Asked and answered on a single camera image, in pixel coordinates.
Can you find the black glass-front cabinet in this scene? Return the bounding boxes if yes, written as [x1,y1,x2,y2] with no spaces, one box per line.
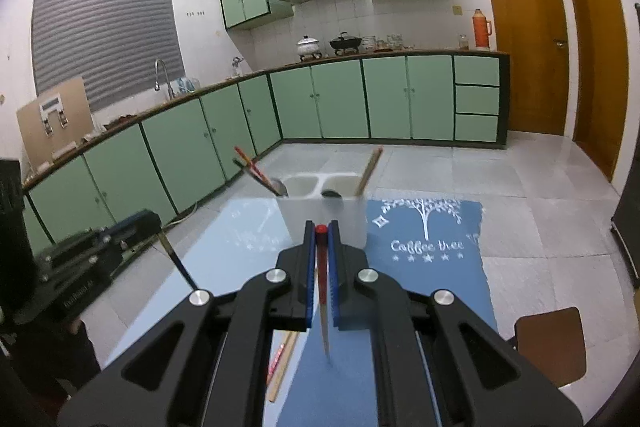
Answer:
[611,2,640,290]

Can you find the black wok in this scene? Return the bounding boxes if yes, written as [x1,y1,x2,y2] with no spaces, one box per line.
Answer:
[328,33,363,55]

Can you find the metal spoon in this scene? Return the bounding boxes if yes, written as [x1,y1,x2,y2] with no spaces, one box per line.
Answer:
[260,176,290,198]

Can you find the printed cardboard box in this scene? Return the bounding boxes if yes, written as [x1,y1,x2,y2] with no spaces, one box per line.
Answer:
[16,76,93,158]

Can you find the black single chopstick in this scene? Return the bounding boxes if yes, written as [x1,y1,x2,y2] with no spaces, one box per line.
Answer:
[232,157,273,188]

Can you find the red-ended single chopstick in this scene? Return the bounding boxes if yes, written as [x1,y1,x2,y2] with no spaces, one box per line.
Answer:
[315,223,335,368]

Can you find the white plastic utensil holder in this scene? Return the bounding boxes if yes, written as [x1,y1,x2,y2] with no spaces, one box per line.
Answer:
[276,174,368,248]

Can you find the white cooking pot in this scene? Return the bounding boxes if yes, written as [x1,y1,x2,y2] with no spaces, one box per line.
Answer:
[297,35,322,59]

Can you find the dark thin single chopstick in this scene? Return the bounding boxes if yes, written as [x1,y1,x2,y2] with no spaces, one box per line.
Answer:
[159,234,198,290]

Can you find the metal sink faucet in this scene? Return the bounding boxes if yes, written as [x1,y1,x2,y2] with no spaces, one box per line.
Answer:
[154,59,175,100]

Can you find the wooden door with handle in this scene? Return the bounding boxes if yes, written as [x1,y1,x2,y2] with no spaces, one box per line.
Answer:
[474,0,570,136]

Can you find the white floor cable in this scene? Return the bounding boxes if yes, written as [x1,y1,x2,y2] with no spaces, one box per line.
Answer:
[165,202,201,228]

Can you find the brown wooden stool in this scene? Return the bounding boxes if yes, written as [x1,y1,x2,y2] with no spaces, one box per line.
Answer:
[514,307,587,389]

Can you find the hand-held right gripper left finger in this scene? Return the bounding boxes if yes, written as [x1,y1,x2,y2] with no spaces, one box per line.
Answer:
[56,221,317,427]

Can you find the plain wooden door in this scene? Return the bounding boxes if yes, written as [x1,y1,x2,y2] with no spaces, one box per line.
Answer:
[558,0,630,182]

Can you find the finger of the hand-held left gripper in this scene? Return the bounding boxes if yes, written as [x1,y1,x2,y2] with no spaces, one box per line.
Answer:
[35,232,158,280]
[90,208,163,244]

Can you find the dark blue mat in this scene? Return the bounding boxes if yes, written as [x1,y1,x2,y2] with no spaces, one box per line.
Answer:
[290,199,498,427]

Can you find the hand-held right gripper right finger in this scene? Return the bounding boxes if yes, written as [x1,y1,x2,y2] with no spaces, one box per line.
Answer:
[327,221,585,427]

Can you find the light blue mat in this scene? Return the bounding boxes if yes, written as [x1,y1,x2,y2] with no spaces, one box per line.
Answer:
[102,199,321,427]

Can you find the light wooden single chopstick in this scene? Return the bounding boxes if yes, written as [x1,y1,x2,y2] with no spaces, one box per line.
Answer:
[354,147,384,198]

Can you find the grey window blind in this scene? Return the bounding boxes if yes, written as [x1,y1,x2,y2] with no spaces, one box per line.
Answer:
[31,0,187,112]

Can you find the orange thermos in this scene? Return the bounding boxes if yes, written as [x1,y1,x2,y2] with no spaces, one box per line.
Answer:
[472,9,493,52]

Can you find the red patterned single chopstick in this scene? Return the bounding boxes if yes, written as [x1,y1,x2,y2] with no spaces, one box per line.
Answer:
[234,146,281,195]

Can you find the green base cabinets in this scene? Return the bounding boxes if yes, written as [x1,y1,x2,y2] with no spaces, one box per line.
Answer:
[20,52,510,253]

